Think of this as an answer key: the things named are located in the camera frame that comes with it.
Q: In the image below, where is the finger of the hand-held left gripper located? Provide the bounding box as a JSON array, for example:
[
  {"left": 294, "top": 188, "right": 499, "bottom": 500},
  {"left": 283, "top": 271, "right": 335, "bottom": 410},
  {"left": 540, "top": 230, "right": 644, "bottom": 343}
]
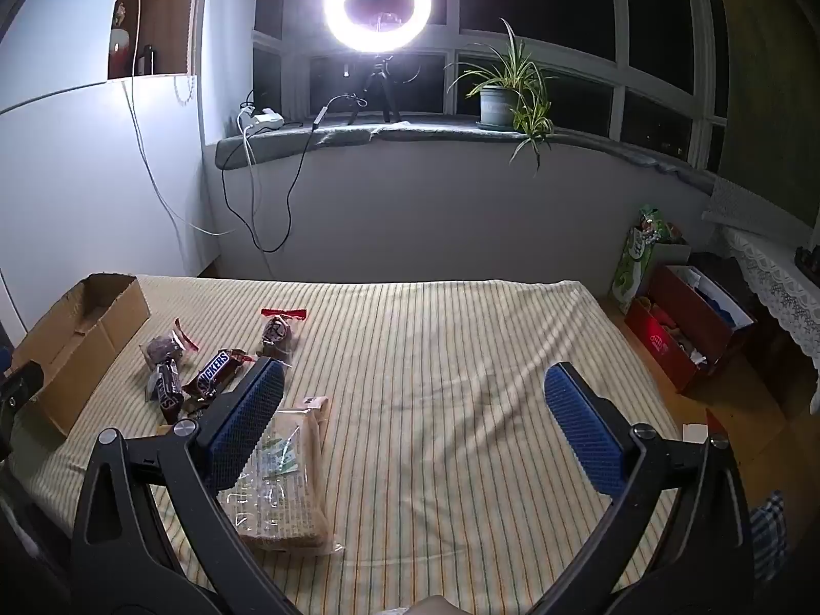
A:
[{"left": 0, "top": 360, "right": 46, "bottom": 462}]

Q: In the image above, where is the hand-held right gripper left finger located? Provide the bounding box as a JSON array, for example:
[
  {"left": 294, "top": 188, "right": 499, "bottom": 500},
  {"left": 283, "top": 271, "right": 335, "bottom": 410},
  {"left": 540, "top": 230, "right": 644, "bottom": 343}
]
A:
[{"left": 70, "top": 357, "right": 287, "bottom": 615}]

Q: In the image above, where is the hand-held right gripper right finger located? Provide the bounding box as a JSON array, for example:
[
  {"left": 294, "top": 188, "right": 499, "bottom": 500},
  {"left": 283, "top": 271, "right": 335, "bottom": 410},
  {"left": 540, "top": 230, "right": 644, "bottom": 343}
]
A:
[{"left": 543, "top": 361, "right": 758, "bottom": 615}]

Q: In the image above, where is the brown cardboard box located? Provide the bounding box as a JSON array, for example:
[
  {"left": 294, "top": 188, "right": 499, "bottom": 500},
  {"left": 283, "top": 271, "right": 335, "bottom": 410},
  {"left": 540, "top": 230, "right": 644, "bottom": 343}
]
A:
[{"left": 11, "top": 273, "right": 152, "bottom": 440}]

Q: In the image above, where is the large brown chocolate bar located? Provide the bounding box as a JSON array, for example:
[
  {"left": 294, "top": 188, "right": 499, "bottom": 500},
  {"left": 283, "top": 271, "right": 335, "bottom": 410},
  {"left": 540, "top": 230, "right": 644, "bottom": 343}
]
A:
[{"left": 182, "top": 347, "right": 250, "bottom": 399}]

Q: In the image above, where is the clear bag of bread slices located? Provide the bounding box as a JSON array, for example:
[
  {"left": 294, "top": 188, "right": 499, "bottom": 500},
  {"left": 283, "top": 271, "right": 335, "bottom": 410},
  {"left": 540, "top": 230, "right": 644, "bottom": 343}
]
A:
[{"left": 216, "top": 395, "right": 345, "bottom": 556}]

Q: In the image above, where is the small brown chocolate bar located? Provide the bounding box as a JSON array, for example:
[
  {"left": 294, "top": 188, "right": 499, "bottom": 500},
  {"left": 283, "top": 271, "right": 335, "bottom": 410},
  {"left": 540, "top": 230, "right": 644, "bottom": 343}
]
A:
[{"left": 146, "top": 360, "right": 188, "bottom": 422}]

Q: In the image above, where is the round chocolate snack clear wrapper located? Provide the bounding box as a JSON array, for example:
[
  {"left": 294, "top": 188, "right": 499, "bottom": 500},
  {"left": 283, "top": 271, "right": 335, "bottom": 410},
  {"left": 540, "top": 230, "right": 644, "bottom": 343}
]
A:
[
  {"left": 141, "top": 317, "right": 201, "bottom": 374},
  {"left": 256, "top": 307, "right": 309, "bottom": 361}
]

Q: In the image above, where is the small white carton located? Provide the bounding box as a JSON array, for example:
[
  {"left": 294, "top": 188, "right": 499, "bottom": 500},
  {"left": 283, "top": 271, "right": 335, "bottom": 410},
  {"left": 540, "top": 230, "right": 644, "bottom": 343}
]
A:
[{"left": 682, "top": 408, "right": 729, "bottom": 447}]

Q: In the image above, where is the red cardboard box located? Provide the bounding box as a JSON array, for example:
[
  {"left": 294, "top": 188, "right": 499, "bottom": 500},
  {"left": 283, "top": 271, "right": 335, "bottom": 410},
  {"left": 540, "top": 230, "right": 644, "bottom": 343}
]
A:
[{"left": 624, "top": 262, "right": 758, "bottom": 396}]

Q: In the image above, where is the green snack bag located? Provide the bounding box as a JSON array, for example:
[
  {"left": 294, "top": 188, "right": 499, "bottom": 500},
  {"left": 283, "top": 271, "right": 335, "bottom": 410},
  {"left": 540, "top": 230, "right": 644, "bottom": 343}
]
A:
[{"left": 611, "top": 205, "right": 690, "bottom": 315}]

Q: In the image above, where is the blue plaid cloth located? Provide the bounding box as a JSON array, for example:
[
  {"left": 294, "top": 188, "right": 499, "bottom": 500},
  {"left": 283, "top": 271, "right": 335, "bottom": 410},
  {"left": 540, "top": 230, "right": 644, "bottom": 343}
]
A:
[{"left": 749, "top": 490, "right": 789, "bottom": 584}]

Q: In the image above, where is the white wardrobe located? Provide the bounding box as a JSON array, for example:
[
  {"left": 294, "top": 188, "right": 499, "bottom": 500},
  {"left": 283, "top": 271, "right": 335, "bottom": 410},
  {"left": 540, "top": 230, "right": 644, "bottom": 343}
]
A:
[{"left": 0, "top": 0, "right": 220, "bottom": 340}]

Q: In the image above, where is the white lace tablecloth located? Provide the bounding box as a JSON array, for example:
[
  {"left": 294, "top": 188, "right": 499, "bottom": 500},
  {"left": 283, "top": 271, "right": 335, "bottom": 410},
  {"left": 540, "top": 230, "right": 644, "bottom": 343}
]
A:
[{"left": 701, "top": 176, "right": 820, "bottom": 417}]

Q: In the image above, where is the white power strip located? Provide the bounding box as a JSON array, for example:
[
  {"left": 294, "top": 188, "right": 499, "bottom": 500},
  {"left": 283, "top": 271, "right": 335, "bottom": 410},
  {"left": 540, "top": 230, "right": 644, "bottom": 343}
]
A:
[{"left": 240, "top": 108, "right": 286, "bottom": 133}]

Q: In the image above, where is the potted spider plant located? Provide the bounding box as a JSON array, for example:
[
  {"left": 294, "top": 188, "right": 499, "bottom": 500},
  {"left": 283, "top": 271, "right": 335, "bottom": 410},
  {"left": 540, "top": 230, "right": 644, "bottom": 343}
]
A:
[{"left": 445, "top": 19, "right": 558, "bottom": 171}]

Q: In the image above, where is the red and white vase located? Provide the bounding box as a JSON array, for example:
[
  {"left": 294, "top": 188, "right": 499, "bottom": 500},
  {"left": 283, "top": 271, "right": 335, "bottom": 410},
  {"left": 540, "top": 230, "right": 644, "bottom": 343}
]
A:
[{"left": 109, "top": 27, "right": 133, "bottom": 78}]

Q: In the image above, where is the black tripod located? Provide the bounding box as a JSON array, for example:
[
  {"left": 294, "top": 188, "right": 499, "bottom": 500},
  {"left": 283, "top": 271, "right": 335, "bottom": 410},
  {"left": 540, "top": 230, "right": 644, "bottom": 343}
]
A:
[{"left": 346, "top": 54, "right": 411, "bottom": 126}]

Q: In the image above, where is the green curtain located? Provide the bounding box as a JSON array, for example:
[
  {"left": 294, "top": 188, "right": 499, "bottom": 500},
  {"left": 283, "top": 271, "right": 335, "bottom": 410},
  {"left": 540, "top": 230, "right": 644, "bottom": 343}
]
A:
[{"left": 711, "top": 0, "right": 820, "bottom": 232}]

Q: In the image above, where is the wooden shelf niche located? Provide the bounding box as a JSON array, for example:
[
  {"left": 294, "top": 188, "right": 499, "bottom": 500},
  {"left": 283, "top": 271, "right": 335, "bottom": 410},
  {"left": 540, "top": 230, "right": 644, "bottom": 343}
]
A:
[{"left": 106, "top": 0, "right": 201, "bottom": 81}]

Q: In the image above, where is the black cable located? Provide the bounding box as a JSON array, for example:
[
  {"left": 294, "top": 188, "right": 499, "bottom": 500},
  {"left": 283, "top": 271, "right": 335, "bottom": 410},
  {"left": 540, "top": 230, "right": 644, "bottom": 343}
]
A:
[{"left": 221, "top": 93, "right": 369, "bottom": 252}]

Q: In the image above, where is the white cable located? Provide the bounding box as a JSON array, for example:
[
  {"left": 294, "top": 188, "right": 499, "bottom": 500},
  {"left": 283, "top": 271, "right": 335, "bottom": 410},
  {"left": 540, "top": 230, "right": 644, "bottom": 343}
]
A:
[{"left": 121, "top": 0, "right": 257, "bottom": 236}]

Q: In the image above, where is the ring light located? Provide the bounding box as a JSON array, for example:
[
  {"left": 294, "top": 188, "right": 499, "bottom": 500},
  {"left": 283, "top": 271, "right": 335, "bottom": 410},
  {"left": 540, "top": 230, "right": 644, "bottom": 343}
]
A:
[{"left": 323, "top": 0, "right": 434, "bottom": 53}]

